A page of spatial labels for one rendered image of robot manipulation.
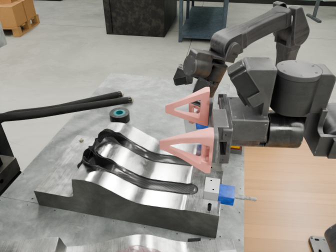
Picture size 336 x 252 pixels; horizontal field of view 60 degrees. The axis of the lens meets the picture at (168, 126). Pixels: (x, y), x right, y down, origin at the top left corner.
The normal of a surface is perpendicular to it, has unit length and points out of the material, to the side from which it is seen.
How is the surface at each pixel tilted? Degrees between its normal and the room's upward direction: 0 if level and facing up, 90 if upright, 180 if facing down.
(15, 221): 0
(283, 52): 97
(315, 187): 0
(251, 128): 90
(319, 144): 90
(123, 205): 90
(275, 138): 81
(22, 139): 0
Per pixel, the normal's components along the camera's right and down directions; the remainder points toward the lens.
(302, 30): 0.46, 0.51
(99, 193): -0.21, 0.56
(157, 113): 0.00, -0.82
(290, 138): -0.08, 0.43
